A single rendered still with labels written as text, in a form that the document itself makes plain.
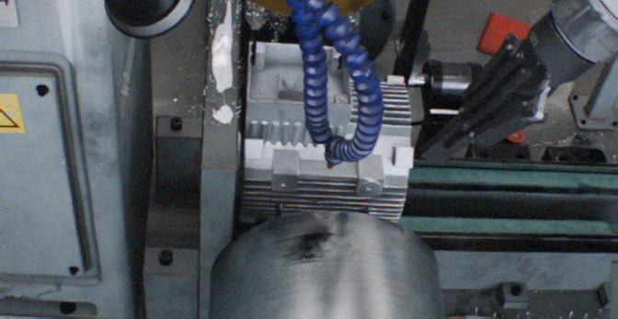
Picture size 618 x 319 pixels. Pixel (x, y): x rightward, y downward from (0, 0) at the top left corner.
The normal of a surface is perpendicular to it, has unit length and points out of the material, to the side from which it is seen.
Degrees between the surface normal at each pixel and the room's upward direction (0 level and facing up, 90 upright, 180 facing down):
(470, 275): 90
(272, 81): 0
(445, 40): 0
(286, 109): 90
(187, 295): 90
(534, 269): 90
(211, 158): 0
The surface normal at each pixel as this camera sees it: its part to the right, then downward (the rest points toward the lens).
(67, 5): 0.04, 0.75
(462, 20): 0.11, -0.66
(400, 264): 0.56, -0.57
